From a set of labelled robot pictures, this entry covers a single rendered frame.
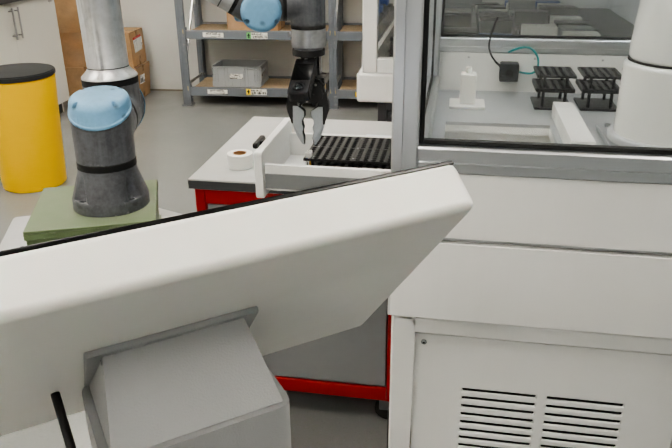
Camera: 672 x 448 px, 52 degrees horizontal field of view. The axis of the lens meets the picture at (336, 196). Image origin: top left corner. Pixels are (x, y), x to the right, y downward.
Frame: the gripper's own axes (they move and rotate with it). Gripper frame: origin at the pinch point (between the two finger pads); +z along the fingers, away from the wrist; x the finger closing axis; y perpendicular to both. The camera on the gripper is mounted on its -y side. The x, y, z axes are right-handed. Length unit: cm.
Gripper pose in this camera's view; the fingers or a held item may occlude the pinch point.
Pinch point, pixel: (308, 139)
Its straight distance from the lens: 154.4
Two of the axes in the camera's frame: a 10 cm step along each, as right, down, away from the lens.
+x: -9.8, -0.6, 1.6
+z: 0.1, 9.3, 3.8
